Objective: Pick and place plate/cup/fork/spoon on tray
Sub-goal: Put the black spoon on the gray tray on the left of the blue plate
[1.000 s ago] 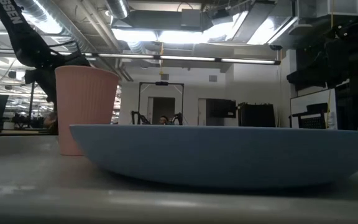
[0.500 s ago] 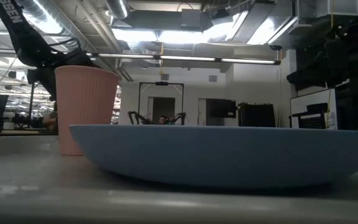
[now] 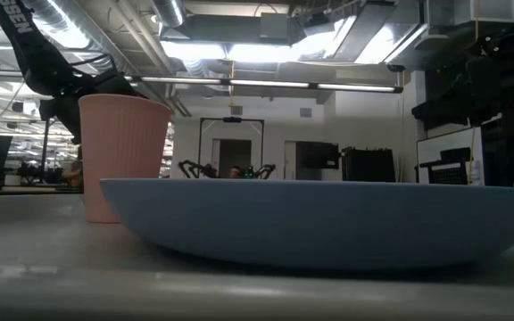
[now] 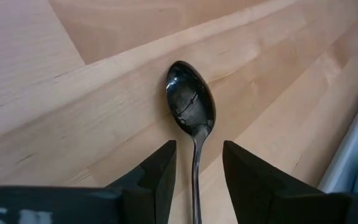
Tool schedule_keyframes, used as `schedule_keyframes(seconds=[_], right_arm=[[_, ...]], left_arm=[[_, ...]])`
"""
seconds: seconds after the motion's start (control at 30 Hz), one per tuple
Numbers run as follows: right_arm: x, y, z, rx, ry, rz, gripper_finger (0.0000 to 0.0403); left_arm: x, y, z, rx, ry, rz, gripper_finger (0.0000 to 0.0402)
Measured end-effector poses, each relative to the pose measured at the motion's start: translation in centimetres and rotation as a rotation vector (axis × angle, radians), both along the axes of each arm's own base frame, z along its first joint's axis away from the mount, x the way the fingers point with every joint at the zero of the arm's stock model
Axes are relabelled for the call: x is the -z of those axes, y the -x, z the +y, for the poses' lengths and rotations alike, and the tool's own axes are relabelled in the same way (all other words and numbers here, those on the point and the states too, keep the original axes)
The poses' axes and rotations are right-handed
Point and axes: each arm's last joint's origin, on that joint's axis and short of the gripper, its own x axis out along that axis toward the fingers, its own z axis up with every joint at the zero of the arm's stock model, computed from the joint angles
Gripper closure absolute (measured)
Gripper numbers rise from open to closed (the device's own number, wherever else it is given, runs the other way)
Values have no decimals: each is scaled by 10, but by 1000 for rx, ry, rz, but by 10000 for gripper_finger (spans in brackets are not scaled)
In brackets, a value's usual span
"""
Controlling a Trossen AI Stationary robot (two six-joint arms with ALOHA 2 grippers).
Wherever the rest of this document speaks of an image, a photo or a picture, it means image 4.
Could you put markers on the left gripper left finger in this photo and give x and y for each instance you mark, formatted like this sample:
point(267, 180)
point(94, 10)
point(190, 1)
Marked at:
point(154, 193)

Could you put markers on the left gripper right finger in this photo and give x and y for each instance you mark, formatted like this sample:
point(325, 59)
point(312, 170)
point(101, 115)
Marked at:
point(259, 193)

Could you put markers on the black spoon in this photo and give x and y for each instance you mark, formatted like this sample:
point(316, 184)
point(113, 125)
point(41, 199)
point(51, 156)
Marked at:
point(188, 99)

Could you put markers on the grey plastic tray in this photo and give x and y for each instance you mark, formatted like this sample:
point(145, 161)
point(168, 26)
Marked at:
point(346, 155)

